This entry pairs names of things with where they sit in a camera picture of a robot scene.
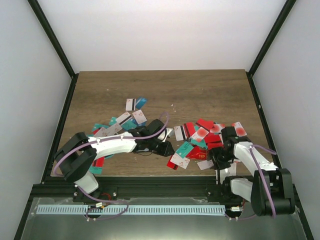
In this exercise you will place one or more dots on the light blue slotted rail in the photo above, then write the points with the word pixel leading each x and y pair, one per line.
pixel 211 210

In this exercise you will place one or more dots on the white floral card left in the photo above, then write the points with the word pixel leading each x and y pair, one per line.
pixel 139 117

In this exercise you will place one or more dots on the teal VIP card right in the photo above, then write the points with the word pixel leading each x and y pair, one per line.
pixel 184 149

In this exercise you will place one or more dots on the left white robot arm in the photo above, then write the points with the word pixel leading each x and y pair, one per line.
pixel 77 155

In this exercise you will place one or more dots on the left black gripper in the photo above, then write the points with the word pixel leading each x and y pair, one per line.
pixel 164 152

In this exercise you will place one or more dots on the white floral card on red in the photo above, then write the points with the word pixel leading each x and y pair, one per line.
pixel 182 162

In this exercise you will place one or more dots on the red VIP card gold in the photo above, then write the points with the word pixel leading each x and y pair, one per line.
pixel 198 153

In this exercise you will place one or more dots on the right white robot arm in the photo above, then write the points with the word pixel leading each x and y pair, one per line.
pixel 270 192

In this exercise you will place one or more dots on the blue card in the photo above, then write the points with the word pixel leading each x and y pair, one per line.
pixel 140 102

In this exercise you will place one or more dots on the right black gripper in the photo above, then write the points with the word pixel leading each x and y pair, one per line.
pixel 217 165

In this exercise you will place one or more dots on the white card magnetic stripe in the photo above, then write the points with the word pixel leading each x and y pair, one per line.
pixel 130 104

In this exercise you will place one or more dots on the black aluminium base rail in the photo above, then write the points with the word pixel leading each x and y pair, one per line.
pixel 138 187

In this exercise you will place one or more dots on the white card black stripe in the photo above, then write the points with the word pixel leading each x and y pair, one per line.
pixel 179 132

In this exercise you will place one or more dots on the red card front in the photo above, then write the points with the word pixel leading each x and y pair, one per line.
pixel 172 165

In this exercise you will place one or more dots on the red card top right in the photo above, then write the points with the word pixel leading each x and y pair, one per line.
pixel 206 124

